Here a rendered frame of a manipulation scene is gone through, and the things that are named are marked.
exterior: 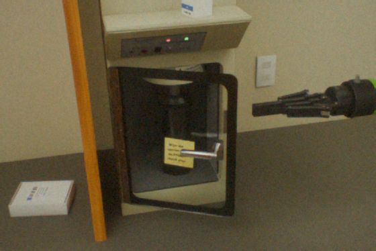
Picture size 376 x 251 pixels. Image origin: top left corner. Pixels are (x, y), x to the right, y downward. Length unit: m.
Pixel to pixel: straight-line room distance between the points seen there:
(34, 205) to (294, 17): 1.05
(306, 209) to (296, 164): 0.24
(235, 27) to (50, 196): 0.72
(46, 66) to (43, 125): 0.21
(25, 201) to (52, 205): 0.08
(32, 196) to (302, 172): 0.83
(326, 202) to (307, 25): 0.65
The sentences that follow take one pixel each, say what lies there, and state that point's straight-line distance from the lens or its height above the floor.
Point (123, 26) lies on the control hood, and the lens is 1.05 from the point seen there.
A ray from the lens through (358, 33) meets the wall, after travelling 1.90.
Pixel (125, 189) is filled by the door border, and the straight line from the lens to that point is 1.33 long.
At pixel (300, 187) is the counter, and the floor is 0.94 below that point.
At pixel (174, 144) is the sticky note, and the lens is 1.21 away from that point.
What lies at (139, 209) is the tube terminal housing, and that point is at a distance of 1.40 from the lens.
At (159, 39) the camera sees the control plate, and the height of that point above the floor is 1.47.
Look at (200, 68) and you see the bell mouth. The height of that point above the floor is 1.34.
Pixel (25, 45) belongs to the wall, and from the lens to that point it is 1.63.
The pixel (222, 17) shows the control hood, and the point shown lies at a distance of 1.09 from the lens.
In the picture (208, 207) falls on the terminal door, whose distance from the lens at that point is 1.28.
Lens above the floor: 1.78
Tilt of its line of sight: 27 degrees down
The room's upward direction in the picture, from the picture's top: 2 degrees counter-clockwise
